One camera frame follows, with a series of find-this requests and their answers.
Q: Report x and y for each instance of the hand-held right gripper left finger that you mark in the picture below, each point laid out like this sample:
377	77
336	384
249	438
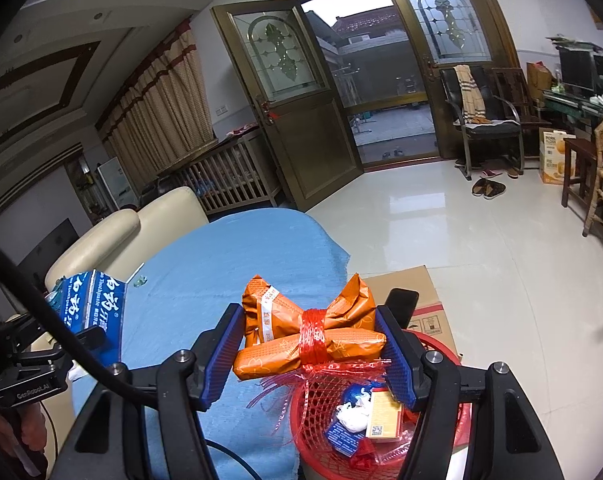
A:
221	360

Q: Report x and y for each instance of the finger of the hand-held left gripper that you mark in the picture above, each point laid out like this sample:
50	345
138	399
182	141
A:
88	340

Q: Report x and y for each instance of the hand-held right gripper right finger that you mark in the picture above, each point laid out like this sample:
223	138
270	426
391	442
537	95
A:
397	360

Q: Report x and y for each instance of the torn blue toothpaste box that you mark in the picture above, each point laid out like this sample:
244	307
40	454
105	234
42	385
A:
91	300

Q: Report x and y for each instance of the orange and red medicine box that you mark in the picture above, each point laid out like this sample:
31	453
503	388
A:
384	410

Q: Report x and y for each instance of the orange package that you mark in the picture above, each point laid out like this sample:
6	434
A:
281	355

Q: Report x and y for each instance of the white paper ball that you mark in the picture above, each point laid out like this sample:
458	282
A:
354	417

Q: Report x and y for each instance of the torn blue and white box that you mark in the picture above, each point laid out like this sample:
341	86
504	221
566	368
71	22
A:
344	437

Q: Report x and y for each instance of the red mesh basket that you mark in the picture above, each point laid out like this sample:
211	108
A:
311	435

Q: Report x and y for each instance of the person's left hand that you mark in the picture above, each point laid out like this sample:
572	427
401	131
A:
31	427

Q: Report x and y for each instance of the green candy wrapper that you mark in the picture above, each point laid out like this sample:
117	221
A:
140	281

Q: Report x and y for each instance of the brown cardboard box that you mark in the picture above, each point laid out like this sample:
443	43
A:
421	285

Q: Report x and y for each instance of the red plastic wrapper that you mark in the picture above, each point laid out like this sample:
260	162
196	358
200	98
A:
376	450

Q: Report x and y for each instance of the black flat television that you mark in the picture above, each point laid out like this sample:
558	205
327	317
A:
51	247

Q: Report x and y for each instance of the blue tablecloth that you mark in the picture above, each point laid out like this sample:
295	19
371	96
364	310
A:
221	260

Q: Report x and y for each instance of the cream leather sofa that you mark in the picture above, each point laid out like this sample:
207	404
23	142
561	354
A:
146	230

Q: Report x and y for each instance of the white floor appliance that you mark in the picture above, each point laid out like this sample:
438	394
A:
113	185

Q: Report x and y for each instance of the wooden baby crib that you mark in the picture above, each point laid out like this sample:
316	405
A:
231	175

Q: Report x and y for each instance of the brown slipper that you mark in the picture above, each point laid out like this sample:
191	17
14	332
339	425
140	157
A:
480	187
496	190

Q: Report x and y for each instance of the open wooden glass door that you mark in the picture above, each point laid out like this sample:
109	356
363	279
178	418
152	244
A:
301	150

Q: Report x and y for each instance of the beige striped curtain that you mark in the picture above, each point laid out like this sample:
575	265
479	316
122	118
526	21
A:
156	110

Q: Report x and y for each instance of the black cantilever chair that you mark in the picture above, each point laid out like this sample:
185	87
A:
486	130

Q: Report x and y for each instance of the orange and white carton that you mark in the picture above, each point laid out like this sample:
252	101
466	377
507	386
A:
556	160

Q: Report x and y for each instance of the beige striped scarf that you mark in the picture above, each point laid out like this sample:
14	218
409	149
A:
469	90

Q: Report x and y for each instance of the dark wooden stool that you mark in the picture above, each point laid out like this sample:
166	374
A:
579	147

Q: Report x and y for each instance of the dark wooden chair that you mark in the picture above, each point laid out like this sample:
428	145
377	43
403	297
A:
511	85

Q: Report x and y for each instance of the glass computer desk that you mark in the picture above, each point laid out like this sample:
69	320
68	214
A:
571	100

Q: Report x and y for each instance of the brown paper bag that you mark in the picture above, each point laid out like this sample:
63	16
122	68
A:
539	80

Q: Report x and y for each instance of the closed wooden glass door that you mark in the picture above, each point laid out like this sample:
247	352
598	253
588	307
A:
449	25

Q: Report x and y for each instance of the computer monitor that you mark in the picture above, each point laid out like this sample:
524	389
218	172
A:
576	70

